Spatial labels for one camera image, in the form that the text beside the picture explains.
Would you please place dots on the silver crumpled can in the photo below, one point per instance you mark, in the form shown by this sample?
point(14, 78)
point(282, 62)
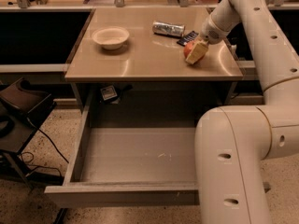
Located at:
point(165, 28)

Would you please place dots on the open grey drawer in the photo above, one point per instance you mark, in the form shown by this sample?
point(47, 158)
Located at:
point(139, 151)

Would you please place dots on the black side cart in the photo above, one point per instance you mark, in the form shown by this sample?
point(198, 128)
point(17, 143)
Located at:
point(22, 112)

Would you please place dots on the black snack packet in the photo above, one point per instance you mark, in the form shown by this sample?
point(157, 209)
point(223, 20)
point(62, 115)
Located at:
point(187, 38)

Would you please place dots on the small labelled black device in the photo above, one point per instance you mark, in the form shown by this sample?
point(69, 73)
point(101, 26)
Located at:
point(109, 94)

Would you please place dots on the white paper bowl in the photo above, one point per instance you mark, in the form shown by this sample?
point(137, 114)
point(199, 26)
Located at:
point(110, 38)

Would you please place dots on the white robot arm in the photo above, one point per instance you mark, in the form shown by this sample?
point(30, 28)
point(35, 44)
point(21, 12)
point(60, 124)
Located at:
point(230, 141)

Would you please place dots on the beige counter cabinet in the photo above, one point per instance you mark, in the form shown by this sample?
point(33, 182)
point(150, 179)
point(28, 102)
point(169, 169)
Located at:
point(147, 56)

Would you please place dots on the red apple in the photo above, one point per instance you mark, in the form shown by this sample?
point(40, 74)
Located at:
point(188, 49)

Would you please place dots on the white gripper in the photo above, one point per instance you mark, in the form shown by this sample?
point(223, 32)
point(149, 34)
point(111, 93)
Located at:
point(210, 34)

